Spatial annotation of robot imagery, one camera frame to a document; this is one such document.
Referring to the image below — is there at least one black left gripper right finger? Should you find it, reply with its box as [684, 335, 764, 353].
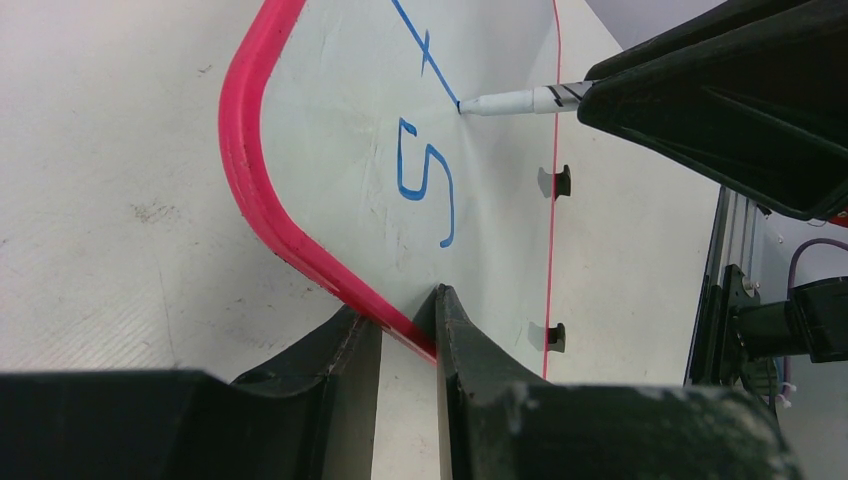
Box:
[433, 284, 802, 479]

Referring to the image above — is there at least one black left whiteboard foot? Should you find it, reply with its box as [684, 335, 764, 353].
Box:
[546, 323, 566, 353]

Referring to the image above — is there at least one blue white whiteboard marker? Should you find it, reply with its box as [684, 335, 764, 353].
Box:
[458, 81, 594, 116]

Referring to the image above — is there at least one black whiteboard foot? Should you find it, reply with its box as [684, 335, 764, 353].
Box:
[552, 165, 572, 199]
[546, 323, 566, 353]

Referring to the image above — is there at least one black right whiteboard foot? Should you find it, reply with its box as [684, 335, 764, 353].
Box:
[552, 165, 572, 199]

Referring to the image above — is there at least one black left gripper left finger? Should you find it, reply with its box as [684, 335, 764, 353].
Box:
[1, 307, 382, 479]

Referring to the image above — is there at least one pink framed whiteboard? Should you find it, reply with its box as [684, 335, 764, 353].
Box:
[218, 1, 562, 375]

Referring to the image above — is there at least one aluminium frame rail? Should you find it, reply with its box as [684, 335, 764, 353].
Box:
[684, 187, 765, 386]

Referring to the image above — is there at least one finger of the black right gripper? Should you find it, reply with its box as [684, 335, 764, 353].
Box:
[577, 13, 847, 220]
[585, 0, 847, 81]

